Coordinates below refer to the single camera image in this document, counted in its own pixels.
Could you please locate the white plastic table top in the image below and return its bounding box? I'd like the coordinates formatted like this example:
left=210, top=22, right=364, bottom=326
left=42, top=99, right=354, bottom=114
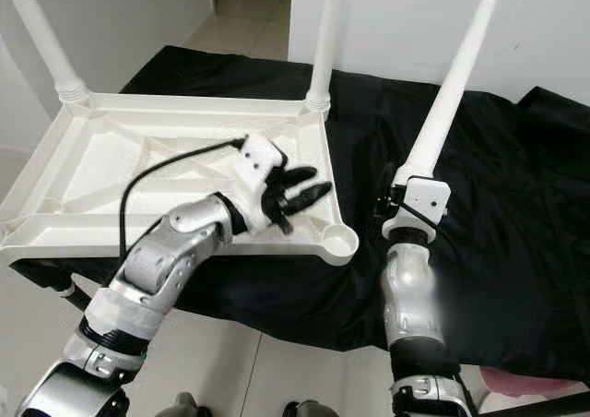
left=0, top=92, right=360, bottom=268

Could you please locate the grey robot right foot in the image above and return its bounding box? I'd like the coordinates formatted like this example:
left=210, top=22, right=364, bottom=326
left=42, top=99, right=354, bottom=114
left=281, top=400, right=337, bottom=417

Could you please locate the grey robot foot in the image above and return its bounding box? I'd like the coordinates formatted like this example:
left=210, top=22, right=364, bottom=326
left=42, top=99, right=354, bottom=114
left=171, top=394, right=204, bottom=417
left=281, top=400, right=337, bottom=417

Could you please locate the grey robot left foot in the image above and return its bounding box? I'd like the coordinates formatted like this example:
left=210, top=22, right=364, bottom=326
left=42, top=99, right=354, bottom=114
left=171, top=394, right=204, bottom=417

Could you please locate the black metal table leg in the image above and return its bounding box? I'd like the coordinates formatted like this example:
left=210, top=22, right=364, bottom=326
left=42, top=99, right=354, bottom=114
left=55, top=279, right=93, bottom=312

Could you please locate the pink cushion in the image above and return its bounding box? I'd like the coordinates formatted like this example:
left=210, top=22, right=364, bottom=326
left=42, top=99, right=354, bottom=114
left=479, top=366, right=572, bottom=401

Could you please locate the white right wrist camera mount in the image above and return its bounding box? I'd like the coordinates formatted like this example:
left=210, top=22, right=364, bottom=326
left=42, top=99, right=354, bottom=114
left=383, top=177, right=453, bottom=243

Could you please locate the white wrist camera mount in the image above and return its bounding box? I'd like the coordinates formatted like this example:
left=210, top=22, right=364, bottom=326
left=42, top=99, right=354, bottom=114
left=230, top=133, right=287, bottom=213
left=383, top=177, right=453, bottom=243

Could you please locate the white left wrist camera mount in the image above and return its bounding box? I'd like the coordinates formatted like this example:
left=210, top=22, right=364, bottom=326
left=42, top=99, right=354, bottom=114
left=230, top=133, right=287, bottom=213

